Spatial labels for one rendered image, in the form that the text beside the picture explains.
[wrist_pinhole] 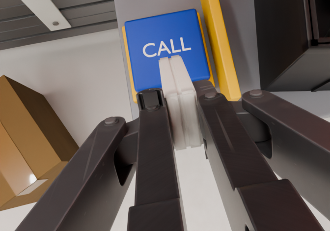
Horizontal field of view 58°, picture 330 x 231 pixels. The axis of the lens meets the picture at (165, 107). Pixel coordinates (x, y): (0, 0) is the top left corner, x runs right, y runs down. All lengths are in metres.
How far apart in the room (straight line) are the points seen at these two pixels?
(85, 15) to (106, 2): 0.06
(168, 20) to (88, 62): 0.55
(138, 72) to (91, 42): 0.57
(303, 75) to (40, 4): 0.46
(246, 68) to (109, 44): 0.56
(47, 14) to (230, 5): 0.39
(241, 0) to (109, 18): 0.37
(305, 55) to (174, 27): 0.12
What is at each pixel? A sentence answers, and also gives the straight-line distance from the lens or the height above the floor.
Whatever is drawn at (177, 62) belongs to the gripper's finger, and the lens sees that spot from 0.18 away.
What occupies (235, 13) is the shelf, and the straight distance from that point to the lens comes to 0.33.
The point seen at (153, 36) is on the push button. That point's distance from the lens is 0.28.
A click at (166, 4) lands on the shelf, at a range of 0.33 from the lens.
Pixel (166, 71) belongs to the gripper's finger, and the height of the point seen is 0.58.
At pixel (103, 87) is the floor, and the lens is 0.79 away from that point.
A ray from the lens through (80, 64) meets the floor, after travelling 0.82.
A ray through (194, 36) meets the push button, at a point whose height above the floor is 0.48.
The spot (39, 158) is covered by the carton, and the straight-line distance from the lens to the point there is 0.62.
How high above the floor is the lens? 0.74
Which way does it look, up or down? 79 degrees down
